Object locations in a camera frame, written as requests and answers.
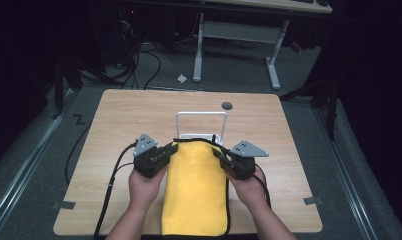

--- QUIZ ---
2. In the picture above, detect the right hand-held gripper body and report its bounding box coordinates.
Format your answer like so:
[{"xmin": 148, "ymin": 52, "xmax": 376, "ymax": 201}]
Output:
[{"xmin": 224, "ymin": 139, "xmax": 270, "ymax": 182}]

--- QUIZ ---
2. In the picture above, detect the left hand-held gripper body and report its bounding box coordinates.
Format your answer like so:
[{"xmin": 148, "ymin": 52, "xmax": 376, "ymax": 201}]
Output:
[{"xmin": 132, "ymin": 132, "xmax": 173, "ymax": 179}]

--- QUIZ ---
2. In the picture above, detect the yellow towel with black trim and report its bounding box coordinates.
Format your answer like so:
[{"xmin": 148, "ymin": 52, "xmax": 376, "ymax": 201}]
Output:
[{"xmin": 160, "ymin": 134, "xmax": 232, "ymax": 239}]

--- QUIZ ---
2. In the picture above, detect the white towel rack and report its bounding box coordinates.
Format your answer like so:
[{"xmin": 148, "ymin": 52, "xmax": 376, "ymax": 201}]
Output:
[{"xmin": 175, "ymin": 110, "xmax": 229, "ymax": 146}]

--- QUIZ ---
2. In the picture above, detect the person's left hand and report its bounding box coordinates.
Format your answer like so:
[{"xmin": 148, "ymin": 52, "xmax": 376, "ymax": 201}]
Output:
[{"xmin": 127, "ymin": 164, "xmax": 169, "ymax": 212}]

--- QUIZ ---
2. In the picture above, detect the person's right hand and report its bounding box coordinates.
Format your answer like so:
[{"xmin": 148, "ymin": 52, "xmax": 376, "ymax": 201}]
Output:
[{"xmin": 225, "ymin": 167, "xmax": 269, "ymax": 210}]

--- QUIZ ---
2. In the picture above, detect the grey tape piece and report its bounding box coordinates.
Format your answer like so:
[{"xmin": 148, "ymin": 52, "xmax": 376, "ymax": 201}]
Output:
[
  {"xmin": 303, "ymin": 196, "xmax": 324, "ymax": 206},
  {"xmin": 52, "ymin": 200, "xmax": 77, "ymax": 211}
]

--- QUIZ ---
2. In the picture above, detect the black metal stand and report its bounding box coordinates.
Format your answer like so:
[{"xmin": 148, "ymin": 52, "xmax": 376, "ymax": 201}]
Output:
[
  {"xmin": 278, "ymin": 74, "xmax": 341, "ymax": 142},
  {"xmin": 50, "ymin": 54, "xmax": 84, "ymax": 121}
]

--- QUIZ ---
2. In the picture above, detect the desk with white legs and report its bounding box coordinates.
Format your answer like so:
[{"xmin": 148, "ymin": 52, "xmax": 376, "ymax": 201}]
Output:
[{"xmin": 122, "ymin": 0, "xmax": 334, "ymax": 91}]

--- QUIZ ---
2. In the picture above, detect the right hand-held gripper black cable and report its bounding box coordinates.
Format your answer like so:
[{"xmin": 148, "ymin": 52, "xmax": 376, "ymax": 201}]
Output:
[{"xmin": 253, "ymin": 163, "xmax": 273, "ymax": 210}]

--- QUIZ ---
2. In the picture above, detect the hand-held gripper black cable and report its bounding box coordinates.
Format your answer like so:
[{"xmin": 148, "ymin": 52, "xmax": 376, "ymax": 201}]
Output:
[
  {"xmin": 253, "ymin": 163, "xmax": 273, "ymax": 210},
  {"xmin": 93, "ymin": 141, "xmax": 139, "ymax": 240}
]

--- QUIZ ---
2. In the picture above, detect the left hand-held gripper black cable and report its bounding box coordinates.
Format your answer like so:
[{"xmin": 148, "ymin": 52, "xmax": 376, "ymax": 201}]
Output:
[{"xmin": 93, "ymin": 141, "xmax": 139, "ymax": 240}]

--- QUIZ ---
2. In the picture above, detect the thin black floor cable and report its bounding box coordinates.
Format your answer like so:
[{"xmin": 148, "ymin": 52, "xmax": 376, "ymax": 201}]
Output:
[{"xmin": 64, "ymin": 123, "xmax": 92, "ymax": 186}]

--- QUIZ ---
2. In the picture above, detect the bundle of black floor cables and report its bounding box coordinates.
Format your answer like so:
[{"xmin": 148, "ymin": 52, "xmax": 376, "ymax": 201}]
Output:
[{"xmin": 78, "ymin": 39, "xmax": 163, "ymax": 91}]

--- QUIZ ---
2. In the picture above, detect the metal floor rail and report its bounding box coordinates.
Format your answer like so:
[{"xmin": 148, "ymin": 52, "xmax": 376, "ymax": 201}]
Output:
[
  {"xmin": 0, "ymin": 89, "xmax": 74, "ymax": 236},
  {"xmin": 313, "ymin": 106, "xmax": 379, "ymax": 240}
]

